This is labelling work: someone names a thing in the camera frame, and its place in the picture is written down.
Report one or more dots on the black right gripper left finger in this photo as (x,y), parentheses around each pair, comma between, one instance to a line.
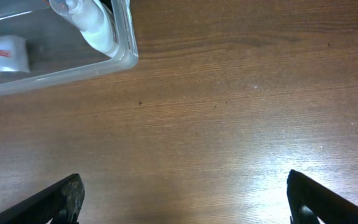
(58,203)

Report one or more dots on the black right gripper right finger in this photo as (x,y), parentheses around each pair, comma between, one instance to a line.
(311,202)

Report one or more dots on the white Panadol box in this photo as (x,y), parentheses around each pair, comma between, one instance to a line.
(13,54)

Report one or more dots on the white spray bottle clear cap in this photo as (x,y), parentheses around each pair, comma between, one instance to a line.
(94,21)

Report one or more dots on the clear plastic container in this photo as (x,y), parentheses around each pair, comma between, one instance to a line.
(57,51)

